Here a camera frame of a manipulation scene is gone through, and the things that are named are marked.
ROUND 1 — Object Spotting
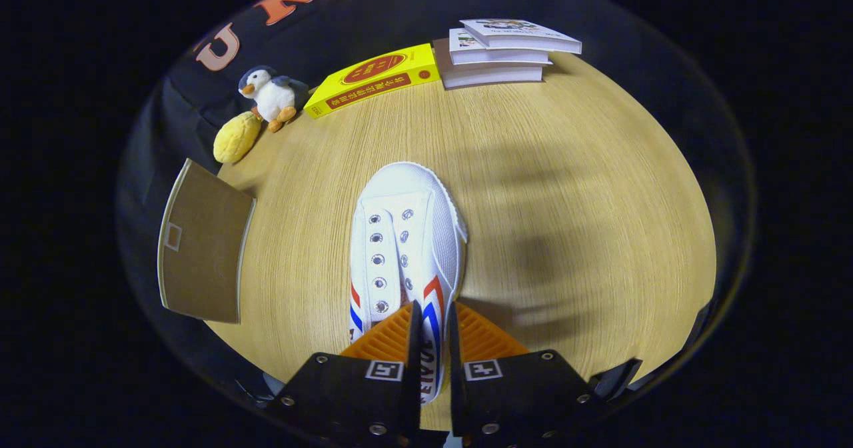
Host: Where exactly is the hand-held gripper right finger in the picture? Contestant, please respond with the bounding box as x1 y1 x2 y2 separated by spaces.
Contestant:
448 301 604 448

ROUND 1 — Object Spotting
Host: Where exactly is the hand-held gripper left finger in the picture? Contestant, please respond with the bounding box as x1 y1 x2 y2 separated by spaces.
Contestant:
265 300 424 448

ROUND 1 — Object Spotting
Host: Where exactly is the white canvas shoe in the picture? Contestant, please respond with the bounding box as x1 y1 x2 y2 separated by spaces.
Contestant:
349 161 468 405

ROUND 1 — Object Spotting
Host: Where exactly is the yellow round plush toy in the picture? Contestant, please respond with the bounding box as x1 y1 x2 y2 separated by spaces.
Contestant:
213 111 263 165

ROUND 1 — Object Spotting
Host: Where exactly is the penguin plush toy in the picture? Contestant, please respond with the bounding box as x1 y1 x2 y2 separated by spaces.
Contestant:
238 65 310 133

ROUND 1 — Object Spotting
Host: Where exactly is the yellow book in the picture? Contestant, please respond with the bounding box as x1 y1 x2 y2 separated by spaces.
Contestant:
305 43 441 120

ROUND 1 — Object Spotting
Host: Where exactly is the brown book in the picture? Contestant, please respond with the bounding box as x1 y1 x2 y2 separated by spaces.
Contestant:
432 38 546 90

